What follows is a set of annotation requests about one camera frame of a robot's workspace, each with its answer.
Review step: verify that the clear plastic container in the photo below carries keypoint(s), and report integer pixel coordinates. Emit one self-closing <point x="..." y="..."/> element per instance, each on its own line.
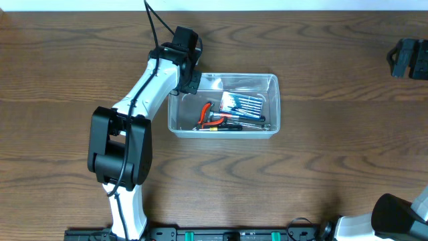
<point x="184" y="110"/>

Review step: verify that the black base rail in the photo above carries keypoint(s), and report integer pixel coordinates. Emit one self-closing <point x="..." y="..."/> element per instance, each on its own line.
<point x="173" y="234"/>

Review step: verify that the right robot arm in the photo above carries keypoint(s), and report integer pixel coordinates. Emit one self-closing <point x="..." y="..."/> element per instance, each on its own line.
<point x="392" y="218"/>

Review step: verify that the small claw hammer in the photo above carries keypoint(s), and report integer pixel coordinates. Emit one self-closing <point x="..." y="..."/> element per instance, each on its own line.
<point x="218" y="115"/>

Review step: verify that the black yellow screwdriver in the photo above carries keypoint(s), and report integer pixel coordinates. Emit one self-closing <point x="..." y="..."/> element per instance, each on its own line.
<point x="220" y="128"/>

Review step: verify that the silver wrench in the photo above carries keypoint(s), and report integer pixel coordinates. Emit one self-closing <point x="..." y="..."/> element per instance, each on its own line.
<point x="264" y="127"/>

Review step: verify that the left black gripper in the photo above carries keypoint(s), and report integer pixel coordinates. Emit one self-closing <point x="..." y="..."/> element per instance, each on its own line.
<point x="191" y="85"/>

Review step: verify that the red handled cutting pliers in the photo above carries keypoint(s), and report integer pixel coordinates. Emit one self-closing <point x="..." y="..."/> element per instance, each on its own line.
<point x="204" y="119"/>

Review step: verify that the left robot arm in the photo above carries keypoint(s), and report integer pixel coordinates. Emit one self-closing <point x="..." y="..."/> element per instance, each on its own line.
<point x="120" y="145"/>

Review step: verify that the blue precision screwdriver set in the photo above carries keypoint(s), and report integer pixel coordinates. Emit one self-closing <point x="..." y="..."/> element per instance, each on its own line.
<point x="240" y="104"/>

